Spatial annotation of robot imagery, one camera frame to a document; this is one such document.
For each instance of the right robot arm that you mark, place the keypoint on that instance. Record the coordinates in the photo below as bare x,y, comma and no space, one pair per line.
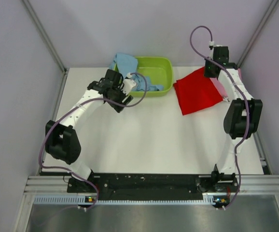
242,117

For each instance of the aluminium frame post left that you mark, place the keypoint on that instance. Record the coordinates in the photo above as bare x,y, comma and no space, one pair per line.
43,34

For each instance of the pink folded t shirt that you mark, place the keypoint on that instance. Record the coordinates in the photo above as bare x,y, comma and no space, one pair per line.
220,87

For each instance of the aluminium frame post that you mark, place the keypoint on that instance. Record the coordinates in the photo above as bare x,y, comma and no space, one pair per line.
43,34
273,5

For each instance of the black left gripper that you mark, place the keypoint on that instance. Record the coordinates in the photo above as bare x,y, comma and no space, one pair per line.
128,99

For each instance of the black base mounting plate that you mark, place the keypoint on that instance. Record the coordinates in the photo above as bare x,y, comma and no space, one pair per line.
150,186

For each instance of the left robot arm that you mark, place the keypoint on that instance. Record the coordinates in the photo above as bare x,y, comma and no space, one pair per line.
62,140

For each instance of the red printed t shirt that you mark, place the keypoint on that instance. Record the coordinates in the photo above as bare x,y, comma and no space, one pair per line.
196,92

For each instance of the light blue t shirt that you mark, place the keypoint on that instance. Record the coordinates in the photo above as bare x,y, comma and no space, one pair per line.
128,64

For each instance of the green plastic basin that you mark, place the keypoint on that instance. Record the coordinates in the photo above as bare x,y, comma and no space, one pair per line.
160,71

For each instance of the grey slotted cable duct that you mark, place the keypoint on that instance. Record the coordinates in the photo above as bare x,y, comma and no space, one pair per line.
87,200

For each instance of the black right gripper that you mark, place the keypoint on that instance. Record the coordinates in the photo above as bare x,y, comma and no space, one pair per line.
207,74

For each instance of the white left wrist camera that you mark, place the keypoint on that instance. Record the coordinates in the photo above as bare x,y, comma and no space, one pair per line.
128,84

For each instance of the aluminium frame post right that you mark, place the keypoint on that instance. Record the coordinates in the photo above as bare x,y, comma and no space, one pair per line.
273,5

